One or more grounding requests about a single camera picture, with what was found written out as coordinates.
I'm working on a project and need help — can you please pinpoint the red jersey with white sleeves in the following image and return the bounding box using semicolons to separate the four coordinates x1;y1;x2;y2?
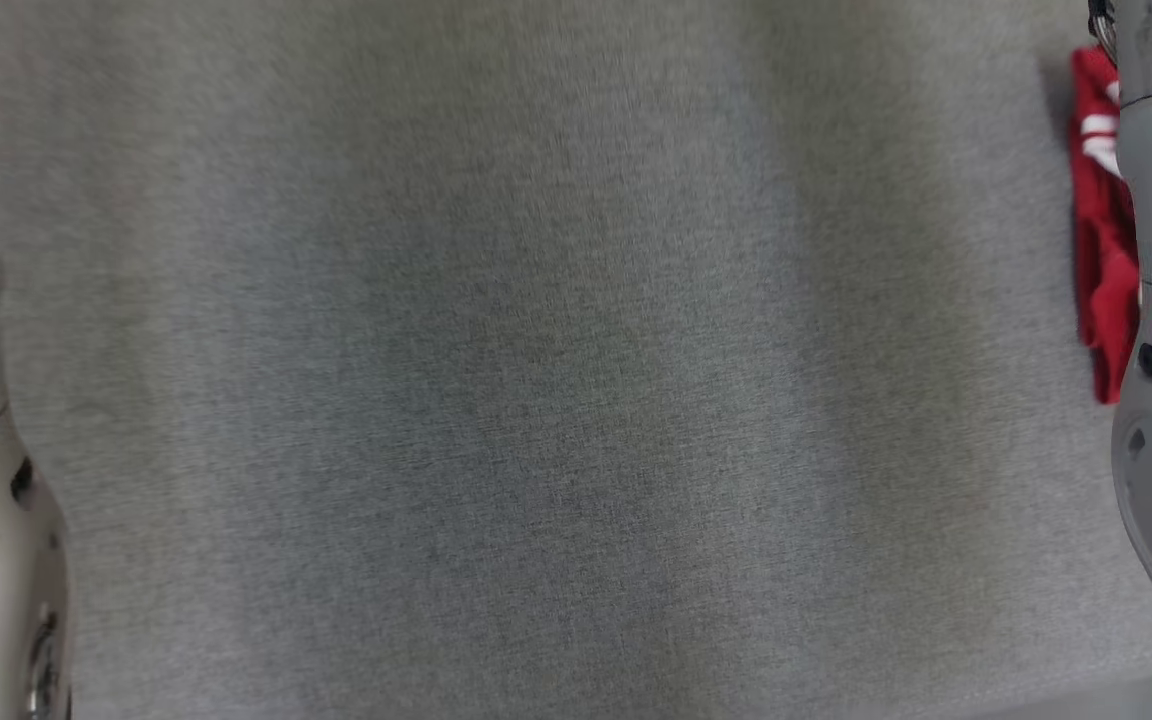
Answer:
1069;45;1142;406

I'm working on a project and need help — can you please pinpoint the grey fabric sofa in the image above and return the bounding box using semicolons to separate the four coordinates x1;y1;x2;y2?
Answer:
0;0;1152;720

